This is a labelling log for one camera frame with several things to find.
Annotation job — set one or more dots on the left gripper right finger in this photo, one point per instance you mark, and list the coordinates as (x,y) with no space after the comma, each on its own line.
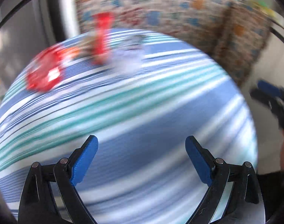
(215,175)

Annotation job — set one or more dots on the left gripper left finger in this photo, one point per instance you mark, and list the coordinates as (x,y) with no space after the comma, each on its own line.
(69,174)

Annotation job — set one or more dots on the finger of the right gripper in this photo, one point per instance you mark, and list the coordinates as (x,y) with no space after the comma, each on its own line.
(269,88)
(263,98)

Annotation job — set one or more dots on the striped blue green tablecloth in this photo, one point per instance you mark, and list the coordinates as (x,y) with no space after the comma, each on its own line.
(141,172)

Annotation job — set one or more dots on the patterned fu character blanket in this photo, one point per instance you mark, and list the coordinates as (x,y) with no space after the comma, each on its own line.
(232,32)

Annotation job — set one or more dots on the red snack bag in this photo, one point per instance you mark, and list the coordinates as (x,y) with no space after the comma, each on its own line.
(46,70)

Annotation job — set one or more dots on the orange small wrapper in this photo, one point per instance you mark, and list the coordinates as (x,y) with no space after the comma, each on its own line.
(71,52)

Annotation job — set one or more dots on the clear plastic wipes pack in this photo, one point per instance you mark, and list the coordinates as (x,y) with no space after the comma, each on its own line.
(127,59)

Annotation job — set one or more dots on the beige crumpled paper bag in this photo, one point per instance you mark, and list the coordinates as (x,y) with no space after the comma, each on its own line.
(86,45)

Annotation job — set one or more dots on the tall red wrapper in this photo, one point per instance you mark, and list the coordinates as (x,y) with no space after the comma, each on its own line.
(103,23)

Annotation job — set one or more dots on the grey refrigerator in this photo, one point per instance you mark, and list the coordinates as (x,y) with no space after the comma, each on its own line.
(26,28)

